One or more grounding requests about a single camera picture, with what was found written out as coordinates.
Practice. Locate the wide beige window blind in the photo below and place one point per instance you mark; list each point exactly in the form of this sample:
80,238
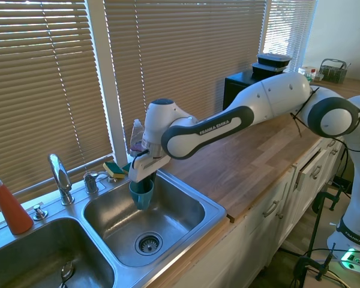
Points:
183,51
42,90

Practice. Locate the round metal drain strainer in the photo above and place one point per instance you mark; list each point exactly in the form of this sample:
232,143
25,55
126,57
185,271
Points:
148,243

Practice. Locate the black plastic food container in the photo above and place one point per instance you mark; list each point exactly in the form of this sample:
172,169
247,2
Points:
265,72
274,59

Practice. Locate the chrome kitchen faucet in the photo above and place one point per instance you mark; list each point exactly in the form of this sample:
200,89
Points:
61,177

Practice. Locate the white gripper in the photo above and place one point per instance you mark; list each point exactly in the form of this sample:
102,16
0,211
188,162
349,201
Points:
147,168

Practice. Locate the narrow beige window blind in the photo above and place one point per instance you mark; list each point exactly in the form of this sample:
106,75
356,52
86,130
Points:
288,30

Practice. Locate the orange spray bottle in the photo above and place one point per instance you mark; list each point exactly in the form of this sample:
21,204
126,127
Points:
13,210

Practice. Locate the teal plastic cup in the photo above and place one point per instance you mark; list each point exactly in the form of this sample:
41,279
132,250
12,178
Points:
141,198

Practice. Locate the grey cutlery basket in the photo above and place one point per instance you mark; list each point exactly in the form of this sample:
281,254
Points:
333,72

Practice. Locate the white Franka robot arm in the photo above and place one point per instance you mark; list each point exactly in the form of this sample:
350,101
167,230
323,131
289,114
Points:
276,96

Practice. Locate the stainless steel double sink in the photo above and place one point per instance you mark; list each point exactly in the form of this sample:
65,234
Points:
174,222

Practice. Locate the white kitchen cabinet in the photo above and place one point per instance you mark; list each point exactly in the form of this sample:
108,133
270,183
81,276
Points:
276,210

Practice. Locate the black metal clamp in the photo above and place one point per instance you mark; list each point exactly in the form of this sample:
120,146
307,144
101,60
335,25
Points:
315,264
333,195

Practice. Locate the clear dish soap bottle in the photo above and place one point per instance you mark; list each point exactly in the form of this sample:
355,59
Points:
136,135

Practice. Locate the yellow and green sponge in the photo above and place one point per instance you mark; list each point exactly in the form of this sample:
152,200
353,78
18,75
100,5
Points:
113,170

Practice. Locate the chrome soap dispenser pump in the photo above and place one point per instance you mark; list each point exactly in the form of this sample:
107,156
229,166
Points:
91,181

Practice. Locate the metal sink stopper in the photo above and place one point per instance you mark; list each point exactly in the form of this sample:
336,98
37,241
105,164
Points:
67,271

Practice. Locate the small chrome sink knob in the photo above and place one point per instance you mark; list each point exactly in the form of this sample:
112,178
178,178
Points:
40,212

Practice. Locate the black box appliance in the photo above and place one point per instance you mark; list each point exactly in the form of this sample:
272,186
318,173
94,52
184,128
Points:
235,90

